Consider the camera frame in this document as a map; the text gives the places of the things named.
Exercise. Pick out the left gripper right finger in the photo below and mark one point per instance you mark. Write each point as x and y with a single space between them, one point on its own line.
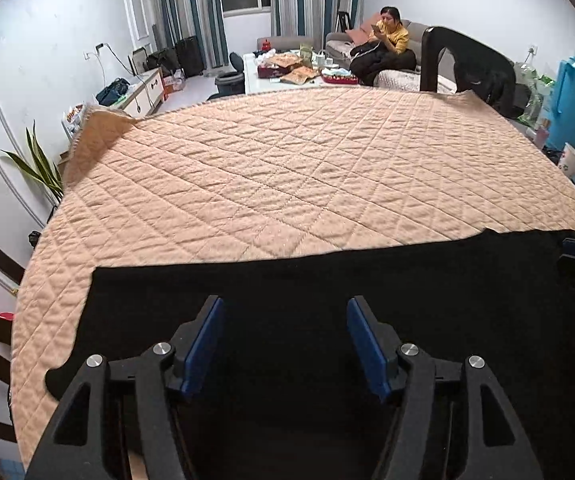
449 420

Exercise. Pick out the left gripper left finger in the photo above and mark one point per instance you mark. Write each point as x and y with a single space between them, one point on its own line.
87 436

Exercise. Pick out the black pants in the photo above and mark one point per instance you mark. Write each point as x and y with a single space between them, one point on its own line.
285 396

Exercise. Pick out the white paper cup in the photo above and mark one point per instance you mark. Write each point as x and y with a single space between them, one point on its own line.
567 161

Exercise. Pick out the dark wooden chair far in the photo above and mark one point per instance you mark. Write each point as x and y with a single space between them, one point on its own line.
476 67

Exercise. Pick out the peach quilted table cover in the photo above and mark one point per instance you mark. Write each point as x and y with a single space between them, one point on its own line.
277 175

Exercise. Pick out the green potted plant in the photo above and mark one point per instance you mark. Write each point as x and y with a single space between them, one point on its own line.
39 168

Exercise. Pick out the seated person yellow shirt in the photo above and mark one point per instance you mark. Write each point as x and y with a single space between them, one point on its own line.
386 49

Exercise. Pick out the grey sofa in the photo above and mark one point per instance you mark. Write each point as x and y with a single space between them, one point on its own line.
337 47

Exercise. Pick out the dark blue bag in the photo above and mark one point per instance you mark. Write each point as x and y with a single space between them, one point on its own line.
113 92

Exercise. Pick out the white low cabinet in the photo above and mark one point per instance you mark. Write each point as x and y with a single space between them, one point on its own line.
144 95

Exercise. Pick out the white coffee table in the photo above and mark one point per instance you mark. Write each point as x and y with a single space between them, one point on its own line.
280 72

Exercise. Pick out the striped curtain left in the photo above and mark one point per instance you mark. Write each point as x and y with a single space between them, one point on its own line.
181 19

